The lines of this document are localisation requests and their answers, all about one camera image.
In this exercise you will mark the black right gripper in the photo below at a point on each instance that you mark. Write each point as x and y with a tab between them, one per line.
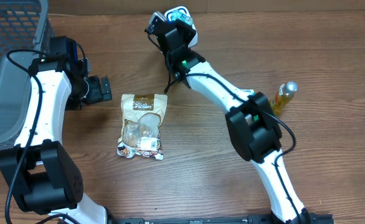
176	38

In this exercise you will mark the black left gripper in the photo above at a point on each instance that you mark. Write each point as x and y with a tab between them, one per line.
98	95

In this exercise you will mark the brown Pantree bag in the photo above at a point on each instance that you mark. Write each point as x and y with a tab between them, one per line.
142	115

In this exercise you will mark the colourful snack packet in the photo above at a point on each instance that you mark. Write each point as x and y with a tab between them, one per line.
130	152

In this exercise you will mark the yellow Vim dish soap bottle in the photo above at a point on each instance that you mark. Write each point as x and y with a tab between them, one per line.
282	97

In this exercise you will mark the green wet wipes pack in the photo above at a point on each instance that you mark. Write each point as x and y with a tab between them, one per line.
179	15

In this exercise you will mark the green Kleenex tissue pack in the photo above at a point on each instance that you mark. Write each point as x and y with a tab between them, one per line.
249	92

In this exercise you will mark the green lid white jar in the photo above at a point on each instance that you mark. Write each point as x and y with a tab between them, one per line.
255	118

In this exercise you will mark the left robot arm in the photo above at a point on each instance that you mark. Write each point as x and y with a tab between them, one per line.
41	176

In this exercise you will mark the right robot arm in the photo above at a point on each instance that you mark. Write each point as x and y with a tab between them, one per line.
254	130

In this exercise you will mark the white barcode scanner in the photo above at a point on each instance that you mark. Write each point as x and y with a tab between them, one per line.
189	33

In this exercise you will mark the grey plastic mesh basket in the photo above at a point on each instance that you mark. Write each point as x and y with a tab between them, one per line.
25	32

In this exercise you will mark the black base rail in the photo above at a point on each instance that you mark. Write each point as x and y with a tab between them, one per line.
250	219

